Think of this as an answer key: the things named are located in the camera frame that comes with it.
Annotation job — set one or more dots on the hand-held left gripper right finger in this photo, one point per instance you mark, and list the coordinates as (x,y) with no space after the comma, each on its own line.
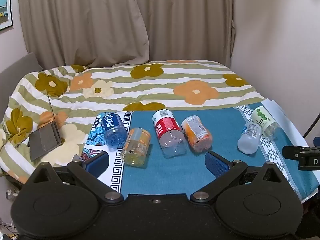
(217,163)

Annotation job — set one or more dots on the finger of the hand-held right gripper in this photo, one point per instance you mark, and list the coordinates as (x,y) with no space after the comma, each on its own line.
(291,152)

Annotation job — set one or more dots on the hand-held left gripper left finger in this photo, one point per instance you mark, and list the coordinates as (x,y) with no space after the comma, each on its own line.
(96,163)

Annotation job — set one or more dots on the orange label plastic cup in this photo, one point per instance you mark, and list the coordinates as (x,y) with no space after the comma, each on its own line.
(196,132)

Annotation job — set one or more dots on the white blue label plastic cup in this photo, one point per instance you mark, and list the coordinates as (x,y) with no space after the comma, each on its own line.
(248,140)

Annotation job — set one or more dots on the yellow label plastic cup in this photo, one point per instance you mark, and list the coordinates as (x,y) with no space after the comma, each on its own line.
(136,145)

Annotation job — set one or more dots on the green dotted label plastic cup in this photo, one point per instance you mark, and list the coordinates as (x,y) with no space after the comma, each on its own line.
(262,118)

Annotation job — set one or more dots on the red label plastic cup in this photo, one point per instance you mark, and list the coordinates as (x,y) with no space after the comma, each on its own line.
(166,127)

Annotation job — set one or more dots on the teal patterned table cloth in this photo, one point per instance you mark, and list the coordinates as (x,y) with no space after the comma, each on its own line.
(225,135)

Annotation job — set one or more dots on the white sheet under cloth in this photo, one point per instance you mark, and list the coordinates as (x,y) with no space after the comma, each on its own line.
(282,115)

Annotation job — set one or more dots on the grey open laptop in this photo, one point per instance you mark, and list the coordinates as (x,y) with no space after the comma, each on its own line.
(43,140)

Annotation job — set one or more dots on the clear plastic object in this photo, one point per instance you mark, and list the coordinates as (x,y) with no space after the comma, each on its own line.
(12,194)

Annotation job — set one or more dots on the floral striped blanket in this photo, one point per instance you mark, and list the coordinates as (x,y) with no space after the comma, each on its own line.
(150,90)

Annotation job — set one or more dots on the grey padded headboard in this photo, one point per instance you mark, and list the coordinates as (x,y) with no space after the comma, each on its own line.
(17,72)

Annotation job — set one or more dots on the beige curtain panel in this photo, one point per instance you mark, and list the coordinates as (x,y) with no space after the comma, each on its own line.
(75,22)
(190,20)

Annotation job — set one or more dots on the framed wall picture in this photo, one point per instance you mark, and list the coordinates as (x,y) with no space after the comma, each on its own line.
(5,7)

